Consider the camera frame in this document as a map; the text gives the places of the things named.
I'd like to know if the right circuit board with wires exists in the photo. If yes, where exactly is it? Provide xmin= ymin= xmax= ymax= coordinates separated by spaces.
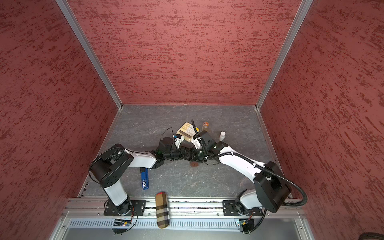
xmin=239 ymin=208 xmax=267 ymax=235

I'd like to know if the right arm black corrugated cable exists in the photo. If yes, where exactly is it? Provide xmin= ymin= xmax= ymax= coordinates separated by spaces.
xmin=190 ymin=119 xmax=309 ymax=208

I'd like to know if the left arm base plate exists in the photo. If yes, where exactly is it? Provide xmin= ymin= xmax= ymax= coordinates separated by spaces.
xmin=104 ymin=199 xmax=147 ymax=217

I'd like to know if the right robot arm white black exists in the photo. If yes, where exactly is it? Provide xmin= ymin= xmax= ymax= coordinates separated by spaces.
xmin=191 ymin=131 xmax=291 ymax=215

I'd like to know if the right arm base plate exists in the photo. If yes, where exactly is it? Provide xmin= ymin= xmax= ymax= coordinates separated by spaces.
xmin=222 ymin=200 xmax=263 ymax=217

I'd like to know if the corner aluminium profile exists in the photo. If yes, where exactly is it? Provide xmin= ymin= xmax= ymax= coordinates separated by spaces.
xmin=56 ymin=0 xmax=124 ymax=111
xmin=256 ymin=0 xmax=313 ymax=111

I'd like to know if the aluminium front rail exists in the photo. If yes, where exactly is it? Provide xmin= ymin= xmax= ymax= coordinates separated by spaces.
xmin=50 ymin=197 xmax=314 ymax=240

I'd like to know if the yellow calculator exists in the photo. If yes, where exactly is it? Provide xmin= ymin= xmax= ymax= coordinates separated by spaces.
xmin=177 ymin=122 xmax=196 ymax=142

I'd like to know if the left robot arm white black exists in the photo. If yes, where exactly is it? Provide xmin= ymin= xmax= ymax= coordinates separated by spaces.
xmin=89 ymin=138 xmax=186 ymax=211

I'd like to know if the left corner aluminium profile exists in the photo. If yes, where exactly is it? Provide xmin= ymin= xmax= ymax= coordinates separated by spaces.
xmin=56 ymin=0 xmax=124 ymax=111

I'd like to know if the plaid glasses case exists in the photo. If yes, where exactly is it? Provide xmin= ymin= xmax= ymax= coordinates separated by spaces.
xmin=156 ymin=192 xmax=170 ymax=229

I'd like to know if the right corner aluminium profile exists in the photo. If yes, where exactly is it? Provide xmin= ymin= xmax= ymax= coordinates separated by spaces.
xmin=256 ymin=0 xmax=313 ymax=111

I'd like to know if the left circuit board with wires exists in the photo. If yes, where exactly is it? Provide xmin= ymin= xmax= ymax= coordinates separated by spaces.
xmin=112 ymin=207 xmax=138 ymax=235

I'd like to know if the white pill bottle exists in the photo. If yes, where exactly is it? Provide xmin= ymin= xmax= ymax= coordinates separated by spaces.
xmin=219 ymin=131 xmax=226 ymax=142

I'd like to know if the circuit board with wires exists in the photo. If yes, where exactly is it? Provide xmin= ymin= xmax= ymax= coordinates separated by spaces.
xmin=112 ymin=207 xmax=138 ymax=235
xmin=239 ymin=208 xmax=267 ymax=235

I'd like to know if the clear amber pill bottle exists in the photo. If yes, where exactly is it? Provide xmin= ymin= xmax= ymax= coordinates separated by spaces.
xmin=202 ymin=122 xmax=210 ymax=132

